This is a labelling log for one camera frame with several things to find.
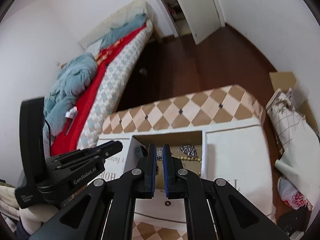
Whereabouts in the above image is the white cardboard jewelry box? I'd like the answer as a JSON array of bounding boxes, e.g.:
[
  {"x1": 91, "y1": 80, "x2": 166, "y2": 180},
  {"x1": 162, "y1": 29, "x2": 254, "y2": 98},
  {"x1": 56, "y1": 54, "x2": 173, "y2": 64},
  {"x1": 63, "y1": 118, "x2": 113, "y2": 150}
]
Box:
[{"x1": 123, "y1": 131, "x2": 203, "y2": 174}]

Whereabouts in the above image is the red bed sheet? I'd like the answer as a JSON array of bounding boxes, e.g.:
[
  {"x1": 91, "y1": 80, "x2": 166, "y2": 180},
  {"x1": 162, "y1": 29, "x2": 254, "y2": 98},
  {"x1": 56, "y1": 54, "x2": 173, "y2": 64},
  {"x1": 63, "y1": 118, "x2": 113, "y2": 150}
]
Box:
[{"x1": 49, "y1": 22, "x2": 148, "y2": 156}]

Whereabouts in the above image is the white crumpled tissue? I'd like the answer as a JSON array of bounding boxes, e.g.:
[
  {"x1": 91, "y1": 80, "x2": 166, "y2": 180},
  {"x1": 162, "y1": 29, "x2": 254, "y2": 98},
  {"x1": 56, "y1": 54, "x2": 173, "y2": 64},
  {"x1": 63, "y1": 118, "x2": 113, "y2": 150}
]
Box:
[{"x1": 65, "y1": 106, "x2": 78, "y2": 119}]

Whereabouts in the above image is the red white plastic bag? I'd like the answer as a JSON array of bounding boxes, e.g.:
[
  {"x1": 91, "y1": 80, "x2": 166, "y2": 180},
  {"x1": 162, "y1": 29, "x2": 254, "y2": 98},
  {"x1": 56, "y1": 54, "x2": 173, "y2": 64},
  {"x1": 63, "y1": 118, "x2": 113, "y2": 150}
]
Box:
[{"x1": 277, "y1": 176, "x2": 312, "y2": 210}]

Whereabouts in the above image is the bed with checkered mattress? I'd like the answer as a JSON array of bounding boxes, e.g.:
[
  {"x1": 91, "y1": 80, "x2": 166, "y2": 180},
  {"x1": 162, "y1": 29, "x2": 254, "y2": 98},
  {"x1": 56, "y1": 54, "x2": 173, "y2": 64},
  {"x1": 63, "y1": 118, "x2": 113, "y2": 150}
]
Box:
[{"x1": 42, "y1": 0, "x2": 163, "y2": 156}]

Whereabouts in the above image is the blue-grey quilt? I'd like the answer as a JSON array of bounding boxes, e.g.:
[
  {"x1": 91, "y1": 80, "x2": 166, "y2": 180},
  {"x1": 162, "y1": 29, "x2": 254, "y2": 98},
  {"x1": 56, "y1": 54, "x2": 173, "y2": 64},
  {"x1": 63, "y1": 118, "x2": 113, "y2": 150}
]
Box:
[{"x1": 43, "y1": 14, "x2": 147, "y2": 140}]

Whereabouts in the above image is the grid pattern white fabric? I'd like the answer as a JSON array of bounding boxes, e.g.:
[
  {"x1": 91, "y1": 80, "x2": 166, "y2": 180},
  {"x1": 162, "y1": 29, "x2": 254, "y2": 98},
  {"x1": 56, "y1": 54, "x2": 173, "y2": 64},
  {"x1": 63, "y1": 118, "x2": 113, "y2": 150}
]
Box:
[{"x1": 266, "y1": 88, "x2": 305, "y2": 155}]

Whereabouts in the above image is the brown diamond pattern table cover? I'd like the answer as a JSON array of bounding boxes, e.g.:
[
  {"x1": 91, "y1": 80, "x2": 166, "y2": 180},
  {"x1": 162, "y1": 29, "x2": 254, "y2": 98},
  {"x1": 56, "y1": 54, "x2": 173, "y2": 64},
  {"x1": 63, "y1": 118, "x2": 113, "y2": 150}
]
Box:
[{"x1": 101, "y1": 84, "x2": 266, "y2": 240}]

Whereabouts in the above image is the brown cardboard box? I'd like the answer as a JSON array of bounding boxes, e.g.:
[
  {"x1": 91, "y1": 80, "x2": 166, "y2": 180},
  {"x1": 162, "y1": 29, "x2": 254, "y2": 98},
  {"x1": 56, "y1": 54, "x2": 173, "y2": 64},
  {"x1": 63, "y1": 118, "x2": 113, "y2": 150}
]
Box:
[{"x1": 269, "y1": 72, "x2": 319, "y2": 134}]

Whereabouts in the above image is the white door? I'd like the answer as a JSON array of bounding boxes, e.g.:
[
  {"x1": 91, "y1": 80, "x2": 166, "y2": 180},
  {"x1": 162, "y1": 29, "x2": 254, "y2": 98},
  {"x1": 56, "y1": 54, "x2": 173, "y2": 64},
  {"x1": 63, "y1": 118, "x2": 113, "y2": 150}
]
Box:
[{"x1": 177, "y1": 0, "x2": 225, "y2": 45}]

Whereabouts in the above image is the wooden bead bracelet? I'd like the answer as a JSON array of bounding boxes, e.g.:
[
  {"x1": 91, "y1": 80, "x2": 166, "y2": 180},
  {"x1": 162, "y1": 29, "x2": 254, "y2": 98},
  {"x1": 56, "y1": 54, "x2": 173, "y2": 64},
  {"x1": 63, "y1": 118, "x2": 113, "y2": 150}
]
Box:
[{"x1": 179, "y1": 154, "x2": 203, "y2": 178}]

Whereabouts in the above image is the silver bead bracelet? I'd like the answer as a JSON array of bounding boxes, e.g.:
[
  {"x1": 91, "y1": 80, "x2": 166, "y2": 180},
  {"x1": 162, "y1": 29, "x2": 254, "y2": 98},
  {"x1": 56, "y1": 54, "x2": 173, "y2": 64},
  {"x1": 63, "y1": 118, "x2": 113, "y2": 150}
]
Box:
[{"x1": 177, "y1": 143, "x2": 198, "y2": 158}]

